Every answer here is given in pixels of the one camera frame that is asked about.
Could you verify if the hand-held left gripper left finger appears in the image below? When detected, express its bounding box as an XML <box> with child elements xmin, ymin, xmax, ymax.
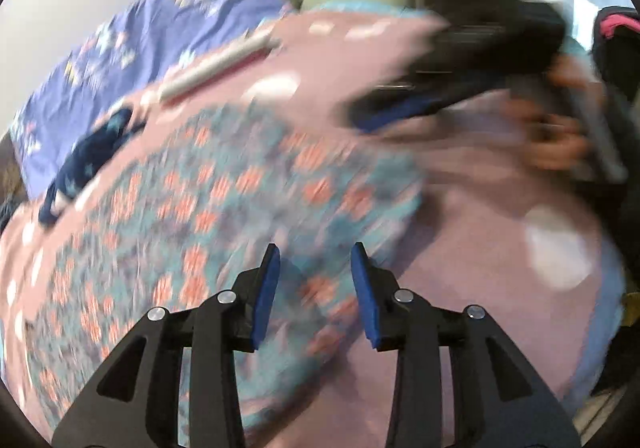
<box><xmin>50</xmin><ymin>243</ymin><xmax>282</xmax><ymax>448</ymax></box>

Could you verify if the navy star print garment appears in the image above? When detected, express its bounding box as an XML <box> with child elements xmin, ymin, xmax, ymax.
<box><xmin>37</xmin><ymin>106</ymin><xmax>148</xmax><ymax>226</ymax></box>

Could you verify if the person's right hand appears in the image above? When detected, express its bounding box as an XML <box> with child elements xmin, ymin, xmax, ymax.
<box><xmin>502</xmin><ymin>56</ymin><xmax>592</xmax><ymax>171</ymax></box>

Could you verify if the blue tree print pillow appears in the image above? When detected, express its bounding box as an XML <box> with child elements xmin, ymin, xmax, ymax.
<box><xmin>10</xmin><ymin>0</ymin><xmax>296</xmax><ymax>201</ymax></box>

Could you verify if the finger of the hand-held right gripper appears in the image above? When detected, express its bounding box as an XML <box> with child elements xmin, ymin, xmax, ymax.
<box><xmin>345</xmin><ymin>71</ymin><xmax>506</xmax><ymax>135</ymax></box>

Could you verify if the pink polka dot blanket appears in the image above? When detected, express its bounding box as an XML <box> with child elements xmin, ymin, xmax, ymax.
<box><xmin>0</xmin><ymin>8</ymin><xmax>626</xmax><ymax>448</ymax></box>

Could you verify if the person's dark clothing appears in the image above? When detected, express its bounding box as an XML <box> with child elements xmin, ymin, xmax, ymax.
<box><xmin>590</xmin><ymin>6</ymin><xmax>640</xmax><ymax>329</ymax></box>

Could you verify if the teal floral shirt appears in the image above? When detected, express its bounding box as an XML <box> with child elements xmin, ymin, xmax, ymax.
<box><xmin>25</xmin><ymin>103</ymin><xmax>426</xmax><ymax>434</ymax></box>

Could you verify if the dark blue fluffy blanket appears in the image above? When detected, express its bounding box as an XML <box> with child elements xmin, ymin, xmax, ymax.
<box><xmin>0</xmin><ymin>195</ymin><xmax>23</xmax><ymax>231</ymax></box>

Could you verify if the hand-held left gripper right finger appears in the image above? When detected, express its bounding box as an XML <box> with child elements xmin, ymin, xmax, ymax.
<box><xmin>350</xmin><ymin>242</ymin><xmax>583</xmax><ymax>448</ymax></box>

